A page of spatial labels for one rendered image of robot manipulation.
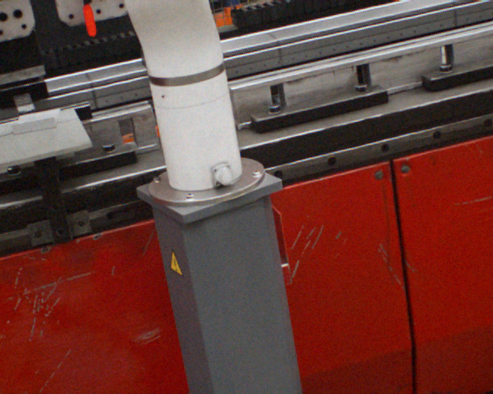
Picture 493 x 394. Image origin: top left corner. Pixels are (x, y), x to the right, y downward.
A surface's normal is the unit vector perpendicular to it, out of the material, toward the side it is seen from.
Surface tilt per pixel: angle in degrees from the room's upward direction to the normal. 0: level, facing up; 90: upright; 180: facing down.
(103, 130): 90
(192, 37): 110
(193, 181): 90
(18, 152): 0
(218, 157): 90
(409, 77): 90
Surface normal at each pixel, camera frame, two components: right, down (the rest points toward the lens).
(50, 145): -0.16, -0.92
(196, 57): 0.37, 0.34
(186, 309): -0.86, 0.31
